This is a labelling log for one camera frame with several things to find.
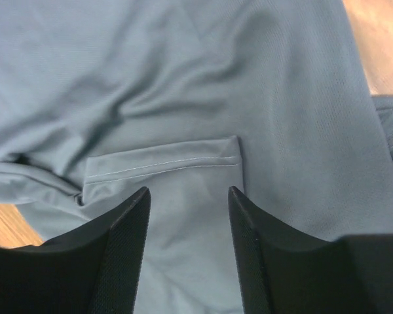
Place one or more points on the grey t shirt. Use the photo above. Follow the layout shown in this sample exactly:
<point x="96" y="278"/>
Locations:
<point x="188" y="98"/>

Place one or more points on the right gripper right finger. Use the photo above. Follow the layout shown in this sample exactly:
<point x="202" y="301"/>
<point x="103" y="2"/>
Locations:
<point x="283" y="270"/>

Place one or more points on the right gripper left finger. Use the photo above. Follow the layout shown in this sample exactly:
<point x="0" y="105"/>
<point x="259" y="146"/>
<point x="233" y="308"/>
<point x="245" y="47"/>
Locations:
<point x="94" y="268"/>

